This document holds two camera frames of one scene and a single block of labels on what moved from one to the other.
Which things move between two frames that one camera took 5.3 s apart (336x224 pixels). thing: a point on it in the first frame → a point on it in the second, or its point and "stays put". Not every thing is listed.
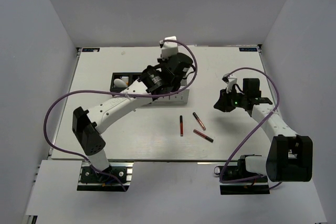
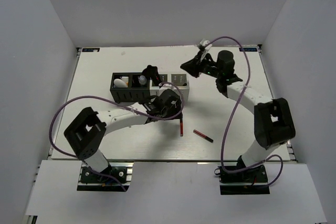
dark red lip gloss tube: [202, 135] stays put
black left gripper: [162, 61] → [176, 110]
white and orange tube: [119, 83] stays put
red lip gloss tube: [181, 126] stays put
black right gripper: [222, 104] → [194, 66]
